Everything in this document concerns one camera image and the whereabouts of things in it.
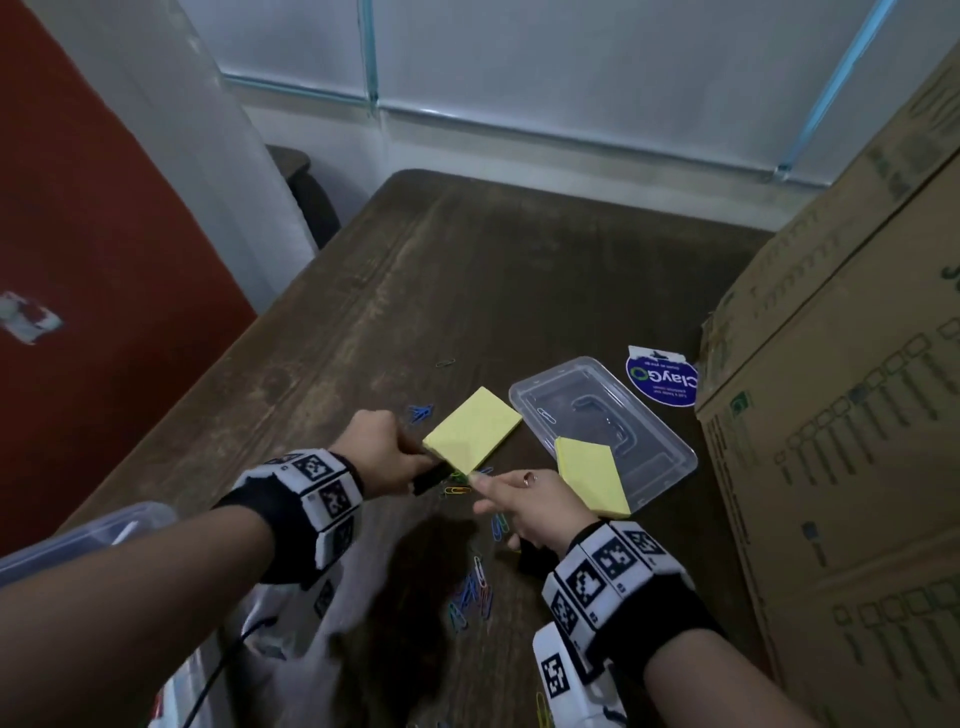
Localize clear plastic storage bin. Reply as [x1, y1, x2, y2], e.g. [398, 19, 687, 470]
[0, 500, 256, 728]

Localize black binder clip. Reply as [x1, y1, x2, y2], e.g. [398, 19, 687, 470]
[410, 458, 455, 498]

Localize black wristband with marker tiles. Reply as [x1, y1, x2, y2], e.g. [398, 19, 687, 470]
[213, 448, 367, 590]
[541, 521, 725, 669]

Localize round blue sticker card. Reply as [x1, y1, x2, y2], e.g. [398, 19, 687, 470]
[624, 344, 700, 409]

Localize coloured paper clips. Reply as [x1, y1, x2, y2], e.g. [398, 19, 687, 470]
[404, 358, 556, 728]

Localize large printed cardboard box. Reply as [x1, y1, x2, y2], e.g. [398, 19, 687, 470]
[693, 44, 960, 728]

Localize clear plastic container lid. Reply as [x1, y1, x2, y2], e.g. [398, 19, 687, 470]
[508, 356, 699, 515]

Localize red panel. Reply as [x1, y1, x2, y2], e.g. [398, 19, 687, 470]
[0, 0, 259, 560]

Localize person's left forearm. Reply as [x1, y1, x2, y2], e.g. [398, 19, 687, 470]
[0, 506, 275, 728]

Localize frosted glass partition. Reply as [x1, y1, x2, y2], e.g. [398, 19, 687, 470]
[176, 0, 960, 185]

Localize yellow sticky note pad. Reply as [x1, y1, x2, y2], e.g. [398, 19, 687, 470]
[554, 437, 633, 520]
[422, 386, 524, 478]

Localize person's left hand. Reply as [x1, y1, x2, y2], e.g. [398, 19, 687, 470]
[328, 408, 436, 500]

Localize black camera cable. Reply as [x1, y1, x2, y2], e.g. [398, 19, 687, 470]
[179, 614, 279, 728]

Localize person's right hand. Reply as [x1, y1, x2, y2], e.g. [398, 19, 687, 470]
[470, 468, 601, 556]

